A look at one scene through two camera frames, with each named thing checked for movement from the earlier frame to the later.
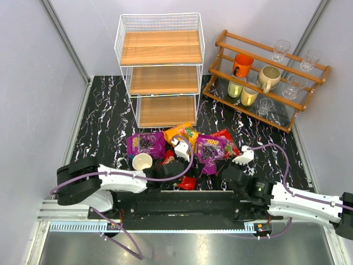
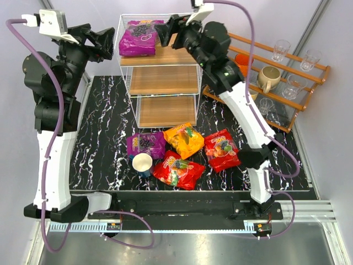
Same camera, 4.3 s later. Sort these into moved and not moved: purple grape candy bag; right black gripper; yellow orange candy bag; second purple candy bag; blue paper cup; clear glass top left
Moved: right black gripper; purple grape candy bag
Not moved: second purple candy bag; clear glass top left; yellow orange candy bag; blue paper cup
